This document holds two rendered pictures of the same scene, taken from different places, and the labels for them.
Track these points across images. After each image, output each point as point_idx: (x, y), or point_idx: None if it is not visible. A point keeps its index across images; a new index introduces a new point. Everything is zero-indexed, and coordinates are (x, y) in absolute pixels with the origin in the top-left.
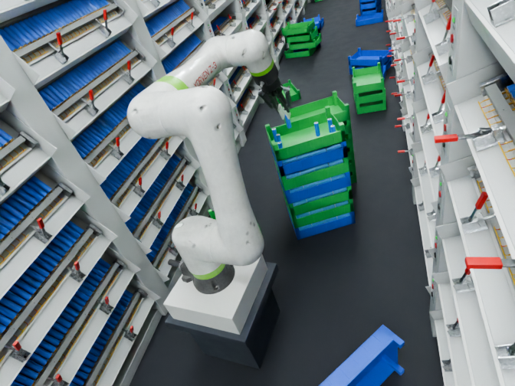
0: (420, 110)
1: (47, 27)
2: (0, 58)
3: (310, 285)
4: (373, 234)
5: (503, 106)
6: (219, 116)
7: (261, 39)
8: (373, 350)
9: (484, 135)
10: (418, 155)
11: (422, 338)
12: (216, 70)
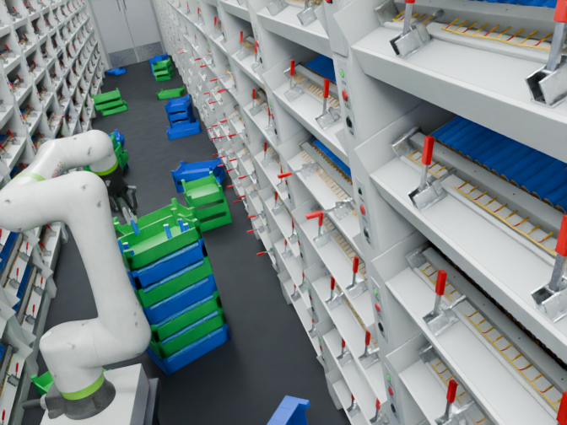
0: (267, 197)
1: None
2: None
3: (198, 413)
4: (254, 343)
5: (312, 151)
6: (100, 194)
7: (106, 137)
8: (283, 417)
9: (305, 168)
10: (278, 244)
11: (328, 414)
12: (62, 170)
